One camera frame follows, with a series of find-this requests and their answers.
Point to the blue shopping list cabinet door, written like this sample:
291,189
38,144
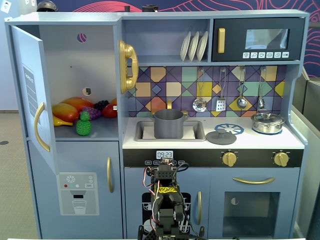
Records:
27,50

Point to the gray toy sink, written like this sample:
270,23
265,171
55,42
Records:
198,130

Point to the white toy plate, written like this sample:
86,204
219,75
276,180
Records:
185,47
193,46
202,46

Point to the yellow red toy mango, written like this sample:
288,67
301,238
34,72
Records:
65,112

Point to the gray plastic pot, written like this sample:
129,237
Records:
168,127

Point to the orange toy fruit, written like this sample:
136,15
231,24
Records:
114,101

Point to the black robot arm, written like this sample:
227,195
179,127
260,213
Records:
170,212

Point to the black toy microwave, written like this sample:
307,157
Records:
262,23

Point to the blue oven door with window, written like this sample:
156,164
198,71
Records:
217,190

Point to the metal slotted spatula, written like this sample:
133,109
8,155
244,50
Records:
220,105

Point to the gold stove knob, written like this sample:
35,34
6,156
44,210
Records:
281,159
229,159

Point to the metal skimmer spoon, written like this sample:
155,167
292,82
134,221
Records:
199,105

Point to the metal ladle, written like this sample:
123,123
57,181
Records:
241,103

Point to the black round container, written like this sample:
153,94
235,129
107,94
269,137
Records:
150,8

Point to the purple toy grapes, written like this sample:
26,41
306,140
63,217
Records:
93,113

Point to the green toy pineapple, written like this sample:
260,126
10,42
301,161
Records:
83,126

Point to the blue water dispenser door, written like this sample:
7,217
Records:
75,160

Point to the gold toy faucet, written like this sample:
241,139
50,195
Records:
169,103

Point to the gold toy telephone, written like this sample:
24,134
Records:
130,53

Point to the black round floor cover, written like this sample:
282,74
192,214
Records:
3,142

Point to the large orange red toy mango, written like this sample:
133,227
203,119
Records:
77,103

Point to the small metal spoon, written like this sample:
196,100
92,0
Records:
261,102

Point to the steel pot with lid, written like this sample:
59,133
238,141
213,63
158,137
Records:
267,126

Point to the blue dishwasher door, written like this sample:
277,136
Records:
135,180

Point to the white wall socket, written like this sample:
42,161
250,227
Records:
6,6

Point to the dark toy grapes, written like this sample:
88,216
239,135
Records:
101,105

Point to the yellow toy banana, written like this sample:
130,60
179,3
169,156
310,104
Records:
61,122

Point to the gray pot lid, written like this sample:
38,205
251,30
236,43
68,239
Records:
221,139

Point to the black helmet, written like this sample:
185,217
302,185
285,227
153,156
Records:
47,6

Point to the blue wooden toy kitchen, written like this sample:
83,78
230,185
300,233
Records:
75,18

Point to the small black cylinder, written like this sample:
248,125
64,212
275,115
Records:
127,9

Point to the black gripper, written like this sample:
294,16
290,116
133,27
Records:
167,162

